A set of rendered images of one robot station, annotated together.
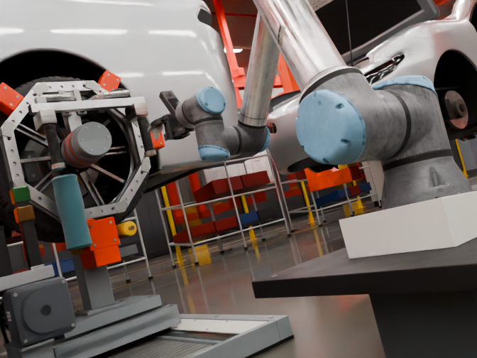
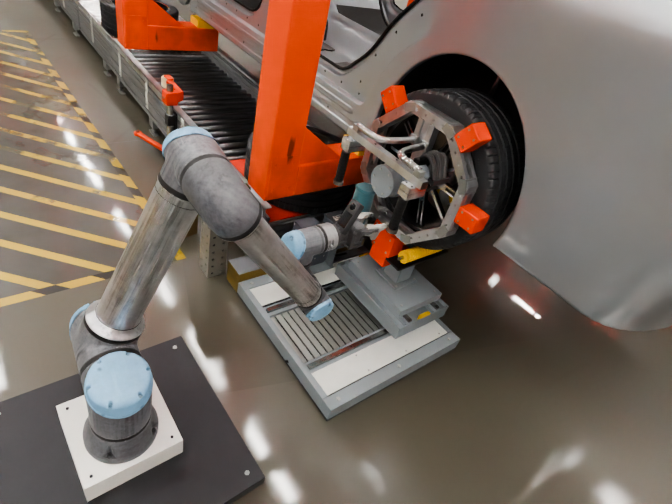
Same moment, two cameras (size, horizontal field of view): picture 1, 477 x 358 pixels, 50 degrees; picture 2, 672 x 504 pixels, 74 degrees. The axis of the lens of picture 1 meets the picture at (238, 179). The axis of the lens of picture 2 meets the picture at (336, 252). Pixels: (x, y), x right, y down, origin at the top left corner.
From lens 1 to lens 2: 217 cm
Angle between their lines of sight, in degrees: 85
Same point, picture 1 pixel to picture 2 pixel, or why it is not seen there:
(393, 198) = not seen: hidden behind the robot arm
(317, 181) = not seen: outside the picture
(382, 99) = (78, 351)
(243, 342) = (301, 374)
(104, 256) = (375, 253)
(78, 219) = not seen: hidden behind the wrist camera
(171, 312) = (393, 327)
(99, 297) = (390, 270)
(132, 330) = (369, 304)
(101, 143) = (383, 189)
